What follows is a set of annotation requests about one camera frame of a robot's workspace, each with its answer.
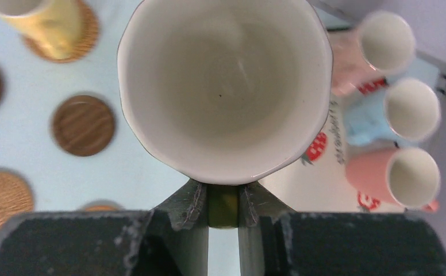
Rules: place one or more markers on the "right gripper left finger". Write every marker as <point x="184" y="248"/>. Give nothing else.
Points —
<point x="170" y="239"/>

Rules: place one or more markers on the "blue mug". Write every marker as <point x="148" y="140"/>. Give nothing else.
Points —
<point x="408" y="112"/>

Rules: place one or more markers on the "pink mug with handle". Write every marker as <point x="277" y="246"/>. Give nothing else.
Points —
<point x="407" y="177"/>

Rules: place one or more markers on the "strawberry pattern tray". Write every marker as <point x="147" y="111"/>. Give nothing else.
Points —
<point x="317" y="181"/>

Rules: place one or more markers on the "yellow-green mug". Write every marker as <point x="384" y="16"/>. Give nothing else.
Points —
<point x="225" y="92"/>

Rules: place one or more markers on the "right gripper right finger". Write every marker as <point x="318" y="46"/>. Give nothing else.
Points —
<point x="276" y="240"/>

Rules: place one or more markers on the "yellow mug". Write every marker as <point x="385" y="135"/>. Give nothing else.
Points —
<point x="55" y="26"/>

